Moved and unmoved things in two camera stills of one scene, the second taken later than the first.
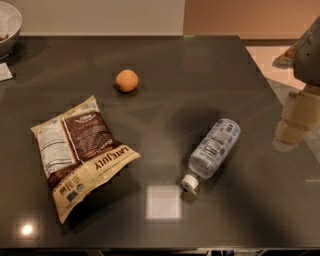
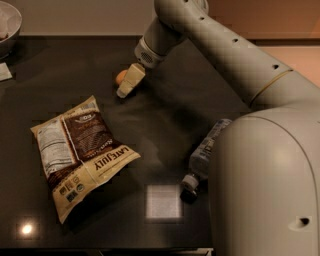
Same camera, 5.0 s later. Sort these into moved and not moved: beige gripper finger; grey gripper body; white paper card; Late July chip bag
Moved: grey gripper body; beige gripper finger
Not moved: white paper card; Late July chip bag
